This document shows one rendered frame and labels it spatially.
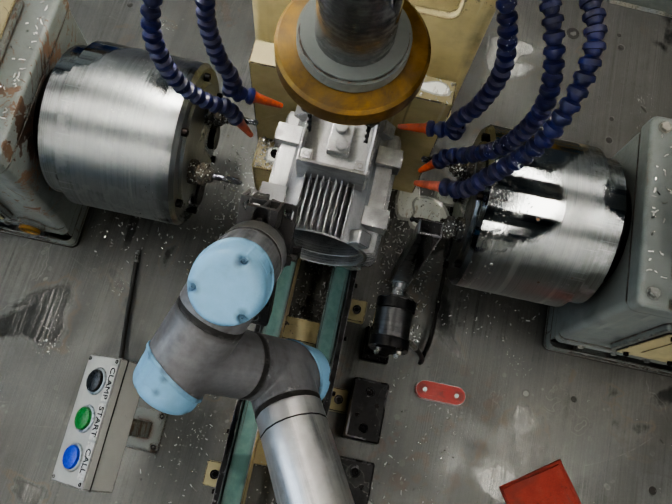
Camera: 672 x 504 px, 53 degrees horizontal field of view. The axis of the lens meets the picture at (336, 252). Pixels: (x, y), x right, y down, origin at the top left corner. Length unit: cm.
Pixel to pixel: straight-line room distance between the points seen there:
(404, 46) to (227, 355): 38
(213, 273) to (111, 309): 67
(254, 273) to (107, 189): 44
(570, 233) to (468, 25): 33
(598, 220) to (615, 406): 45
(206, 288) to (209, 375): 11
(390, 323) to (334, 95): 37
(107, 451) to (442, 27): 75
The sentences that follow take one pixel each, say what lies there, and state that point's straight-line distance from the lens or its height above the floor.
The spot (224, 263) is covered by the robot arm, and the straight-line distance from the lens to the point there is 62.
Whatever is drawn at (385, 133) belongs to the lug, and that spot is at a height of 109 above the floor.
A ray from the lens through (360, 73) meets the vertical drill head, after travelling 76.
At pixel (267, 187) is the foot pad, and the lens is 100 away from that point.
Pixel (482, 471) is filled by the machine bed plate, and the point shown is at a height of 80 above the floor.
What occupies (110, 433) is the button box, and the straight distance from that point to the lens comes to 96.
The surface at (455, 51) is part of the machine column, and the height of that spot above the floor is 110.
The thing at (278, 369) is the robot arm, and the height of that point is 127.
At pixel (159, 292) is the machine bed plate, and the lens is 126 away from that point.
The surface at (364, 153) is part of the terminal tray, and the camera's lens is 99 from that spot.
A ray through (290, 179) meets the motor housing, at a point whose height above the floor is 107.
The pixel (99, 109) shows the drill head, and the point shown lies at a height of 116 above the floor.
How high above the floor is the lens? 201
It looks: 73 degrees down
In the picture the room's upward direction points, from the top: 12 degrees clockwise
